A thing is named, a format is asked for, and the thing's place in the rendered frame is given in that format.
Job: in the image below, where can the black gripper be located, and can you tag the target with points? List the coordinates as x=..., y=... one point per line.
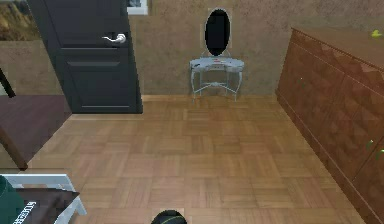
x=168, y=218

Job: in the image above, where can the grey dressing table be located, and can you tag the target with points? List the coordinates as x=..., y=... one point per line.
x=216, y=66

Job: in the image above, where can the dark green cloth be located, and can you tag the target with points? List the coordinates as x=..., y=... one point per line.
x=9, y=205

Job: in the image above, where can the dark brown wooden table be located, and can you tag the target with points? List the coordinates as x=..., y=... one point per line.
x=26, y=120

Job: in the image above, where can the black room door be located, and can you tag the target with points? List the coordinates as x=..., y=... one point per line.
x=96, y=60

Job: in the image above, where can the black oval mirror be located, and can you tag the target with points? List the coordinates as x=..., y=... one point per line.
x=217, y=31

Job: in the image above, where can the brown wooden chest of drawers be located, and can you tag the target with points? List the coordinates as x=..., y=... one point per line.
x=336, y=100

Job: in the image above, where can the white framed picture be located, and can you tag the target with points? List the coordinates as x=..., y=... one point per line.
x=137, y=6

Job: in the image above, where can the landscape framed picture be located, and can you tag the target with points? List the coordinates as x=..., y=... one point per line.
x=15, y=21

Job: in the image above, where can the small yellow-green object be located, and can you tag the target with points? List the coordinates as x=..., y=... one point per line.
x=376, y=33

